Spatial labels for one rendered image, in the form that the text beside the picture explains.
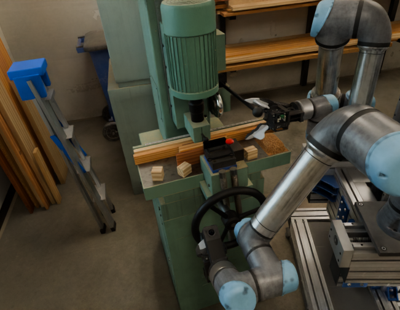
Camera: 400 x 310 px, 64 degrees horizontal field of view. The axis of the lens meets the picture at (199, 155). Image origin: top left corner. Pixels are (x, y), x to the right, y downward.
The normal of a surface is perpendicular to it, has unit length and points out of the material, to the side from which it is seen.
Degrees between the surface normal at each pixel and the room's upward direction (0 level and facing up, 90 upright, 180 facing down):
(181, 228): 90
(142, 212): 0
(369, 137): 42
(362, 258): 90
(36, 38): 90
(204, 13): 90
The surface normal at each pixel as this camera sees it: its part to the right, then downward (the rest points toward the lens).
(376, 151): -0.84, -0.25
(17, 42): 0.22, 0.55
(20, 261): -0.07, -0.81
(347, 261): -0.04, 0.58
